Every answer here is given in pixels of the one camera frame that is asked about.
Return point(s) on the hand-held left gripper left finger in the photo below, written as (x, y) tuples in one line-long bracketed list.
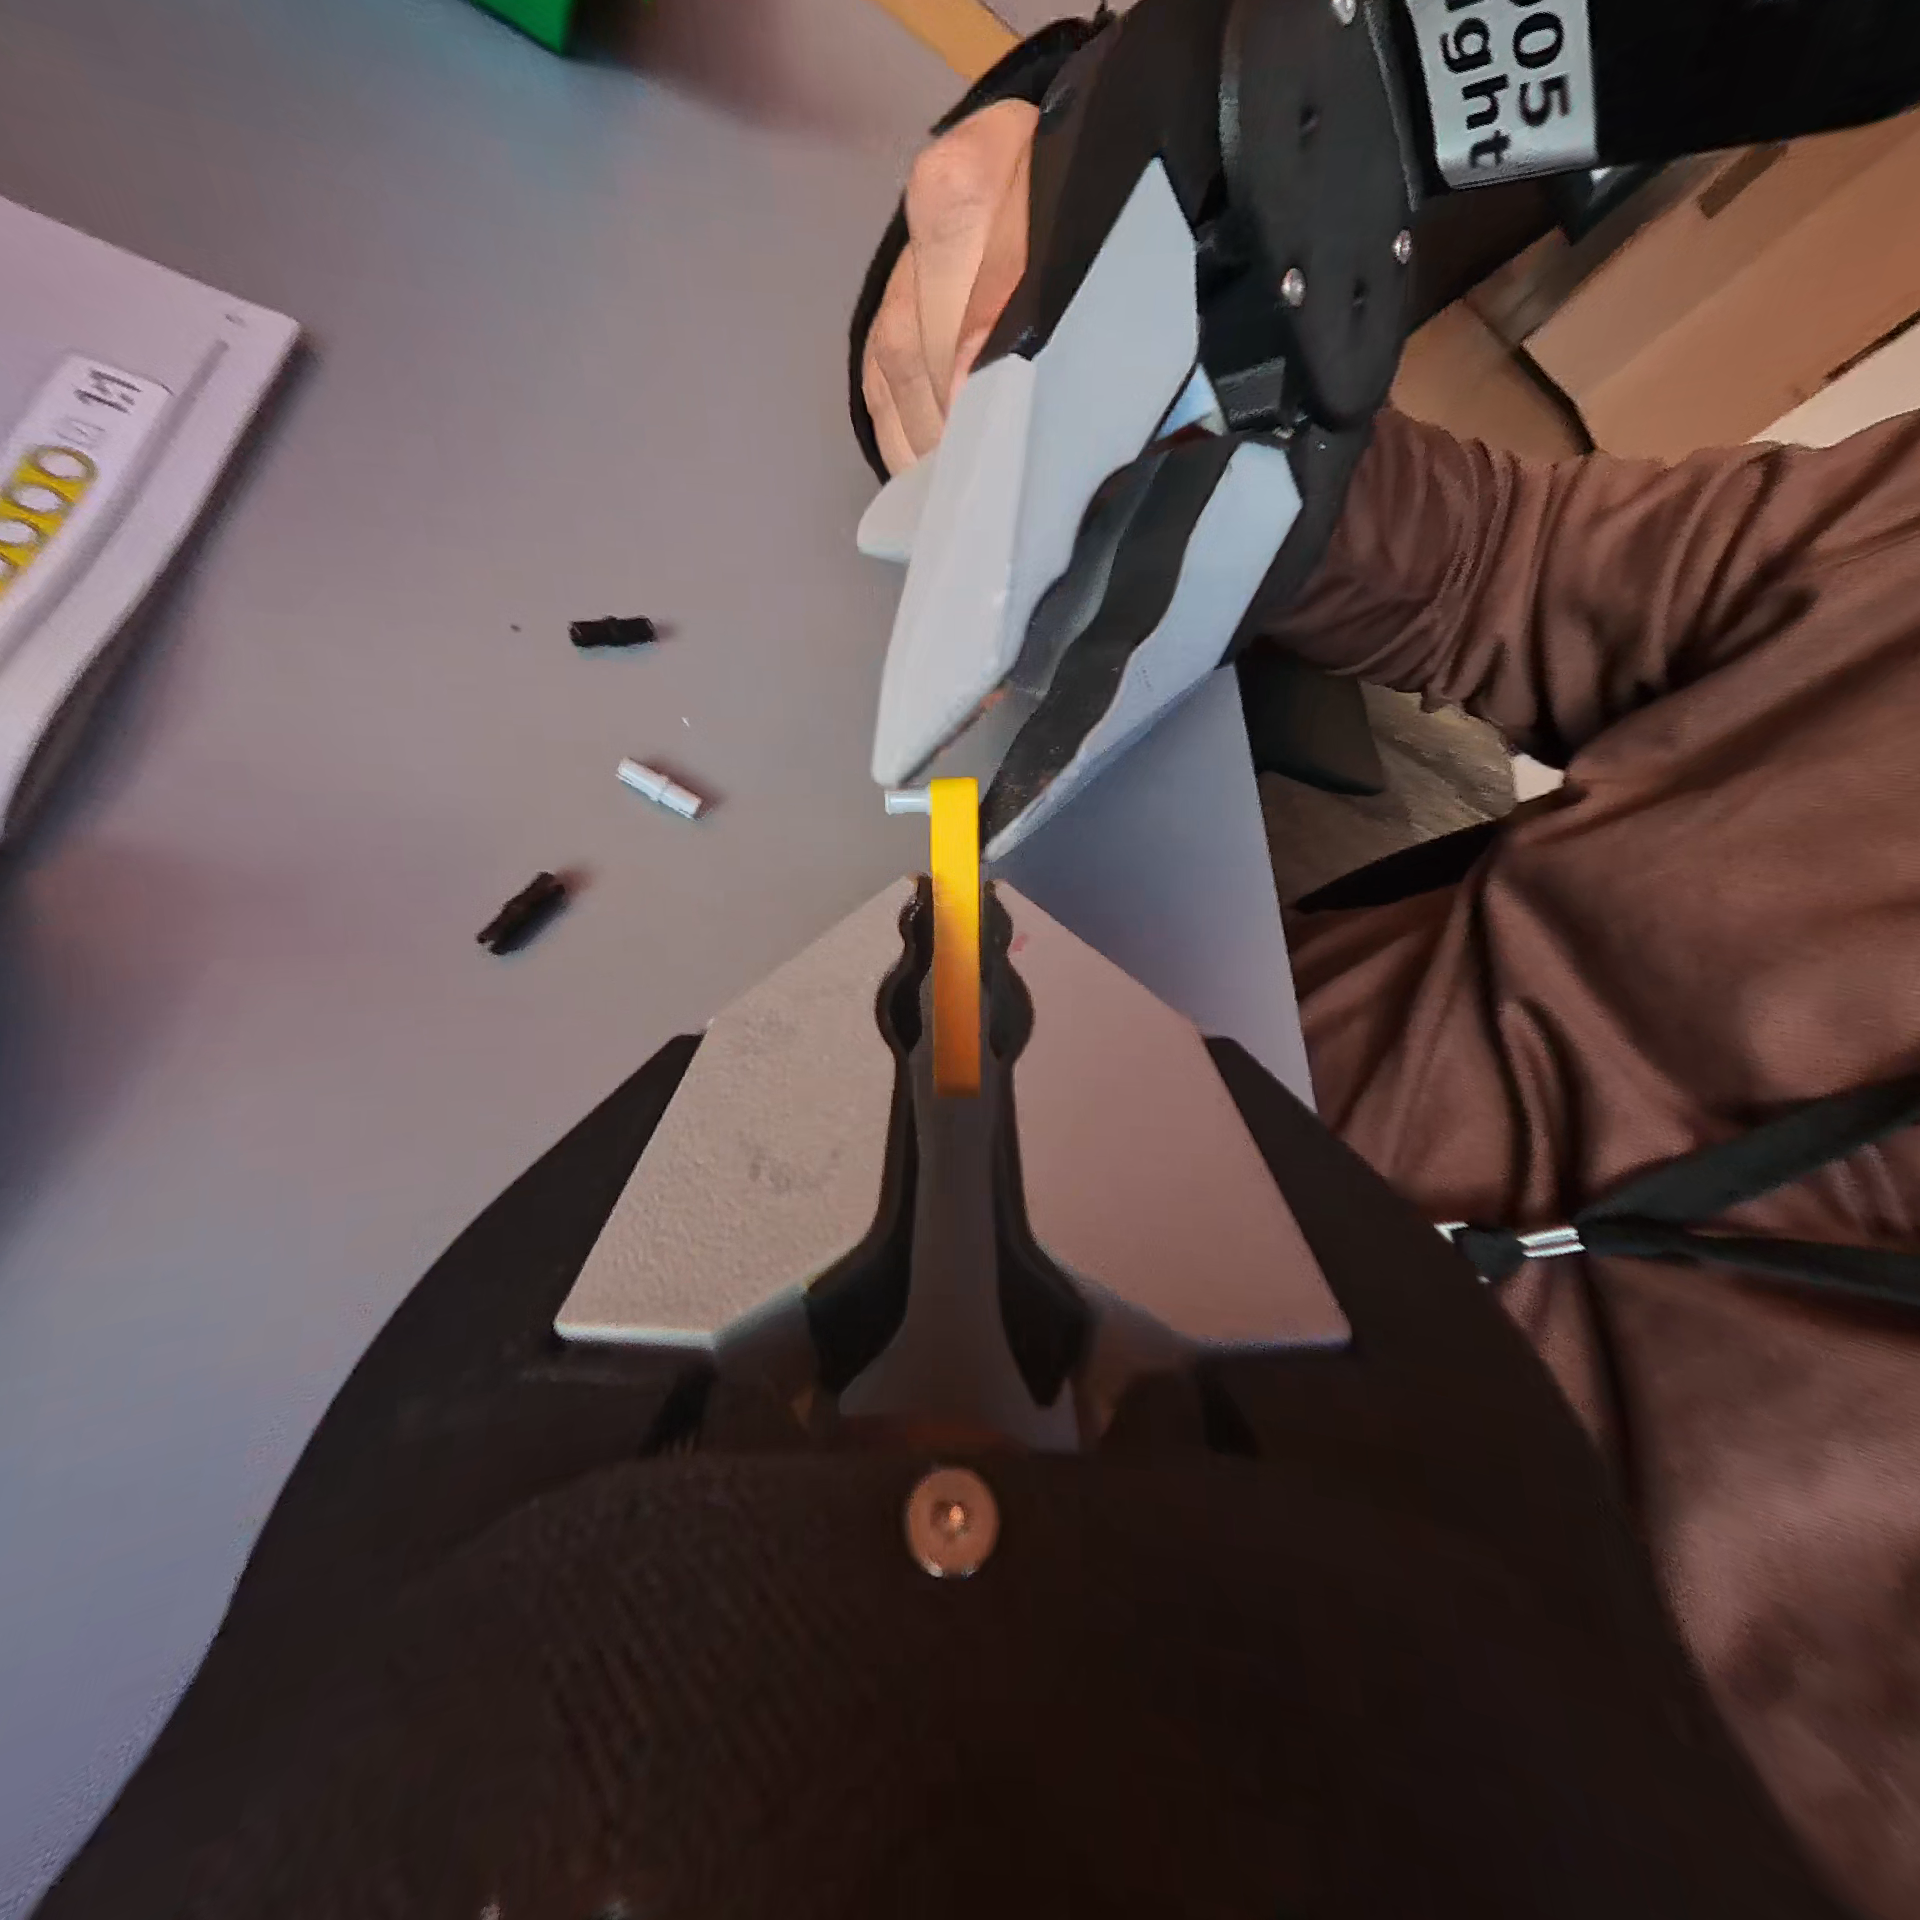
[(751, 1155)]

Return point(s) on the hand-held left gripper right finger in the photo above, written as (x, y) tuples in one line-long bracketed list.
[(1172, 1201)]

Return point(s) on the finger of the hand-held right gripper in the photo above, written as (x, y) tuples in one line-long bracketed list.
[(1020, 494), (1186, 600)]

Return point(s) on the yellow lego beam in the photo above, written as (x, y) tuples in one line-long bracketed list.
[(956, 930)]

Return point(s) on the person's right forearm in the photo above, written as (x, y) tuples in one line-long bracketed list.
[(1575, 569)]

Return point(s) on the black lego pin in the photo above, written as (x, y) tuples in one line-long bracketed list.
[(614, 630), (523, 909)]

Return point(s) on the green lego brick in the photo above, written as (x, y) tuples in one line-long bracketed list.
[(525, 19)]

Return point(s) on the lego instruction booklet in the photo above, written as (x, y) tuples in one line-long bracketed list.
[(107, 494)]

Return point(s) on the person's right hand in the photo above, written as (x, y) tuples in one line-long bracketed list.
[(954, 254)]

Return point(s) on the cardboard box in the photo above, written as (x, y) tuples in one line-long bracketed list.
[(1666, 316)]

